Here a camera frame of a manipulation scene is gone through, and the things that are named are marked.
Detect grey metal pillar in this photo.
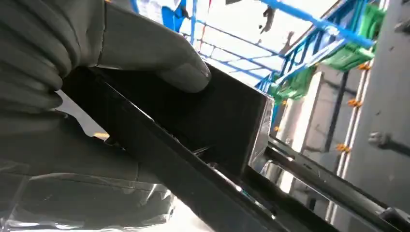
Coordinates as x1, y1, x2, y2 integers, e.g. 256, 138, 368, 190
333, 0, 410, 232

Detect blue metal rack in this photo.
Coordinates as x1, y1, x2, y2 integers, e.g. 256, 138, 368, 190
130, 0, 376, 94

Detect green plastic crate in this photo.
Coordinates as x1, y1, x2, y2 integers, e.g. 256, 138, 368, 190
321, 3, 386, 73
268, 65, 318, 104

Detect black metal rail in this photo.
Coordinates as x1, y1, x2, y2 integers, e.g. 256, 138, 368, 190
264, 137, 410, 232

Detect ribbed grey right arm sleeve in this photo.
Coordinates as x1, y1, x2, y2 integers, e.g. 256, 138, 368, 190
0, 0, 107, 116

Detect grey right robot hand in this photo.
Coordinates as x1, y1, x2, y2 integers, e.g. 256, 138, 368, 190
0, 2, 213, 231

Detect grey bolt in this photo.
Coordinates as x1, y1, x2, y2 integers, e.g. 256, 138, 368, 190
367, 131, 410, 158

